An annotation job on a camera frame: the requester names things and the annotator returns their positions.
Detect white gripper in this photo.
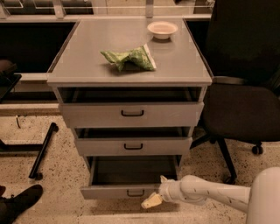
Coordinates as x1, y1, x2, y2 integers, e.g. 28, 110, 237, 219
141, 175, 189, 209

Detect grey bottom drawer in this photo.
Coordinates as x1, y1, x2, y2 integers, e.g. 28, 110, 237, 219
80, 155, 181, 200

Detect grey drawer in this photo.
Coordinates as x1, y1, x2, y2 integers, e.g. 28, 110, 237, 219
58, 87, 203, 128
74, 127, 192, 156
80, 155, 181, 200

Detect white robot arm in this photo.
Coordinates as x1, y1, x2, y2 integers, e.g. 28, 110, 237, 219
141, 167, 280, 224

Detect grey middle drawer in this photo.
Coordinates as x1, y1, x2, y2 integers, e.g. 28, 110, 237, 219
74, 127, 192, 156

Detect grey drawer cabinet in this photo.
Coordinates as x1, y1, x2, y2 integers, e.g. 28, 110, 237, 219
45, 17, 213, 179

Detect grey top drawer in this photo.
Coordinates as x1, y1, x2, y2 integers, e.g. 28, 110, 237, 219
58, 87, 203, 128

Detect black office chair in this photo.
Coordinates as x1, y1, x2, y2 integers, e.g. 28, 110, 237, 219
186, 0, 280, 184

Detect black table leg base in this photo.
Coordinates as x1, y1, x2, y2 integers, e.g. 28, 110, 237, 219
0, 122, 59, 180

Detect green chip bag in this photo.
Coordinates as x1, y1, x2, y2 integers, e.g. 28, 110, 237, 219
101, 44, 157, 72

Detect black shoe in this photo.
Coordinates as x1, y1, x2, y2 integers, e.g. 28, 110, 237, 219
0, 185, 43, 224

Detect white bowl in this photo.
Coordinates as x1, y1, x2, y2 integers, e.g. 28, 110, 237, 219
147, 21, 178, 39

